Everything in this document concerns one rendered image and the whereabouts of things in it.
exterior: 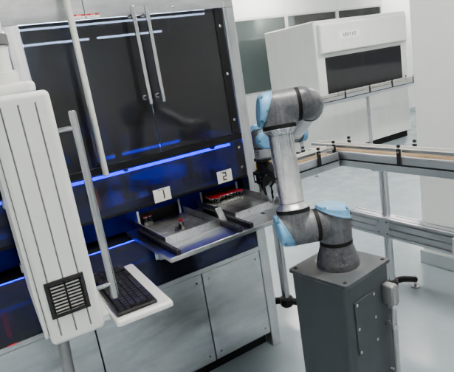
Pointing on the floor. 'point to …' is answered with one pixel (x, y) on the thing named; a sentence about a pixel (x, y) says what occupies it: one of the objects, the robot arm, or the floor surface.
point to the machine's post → (249, 162)
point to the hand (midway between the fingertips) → (272, 200)
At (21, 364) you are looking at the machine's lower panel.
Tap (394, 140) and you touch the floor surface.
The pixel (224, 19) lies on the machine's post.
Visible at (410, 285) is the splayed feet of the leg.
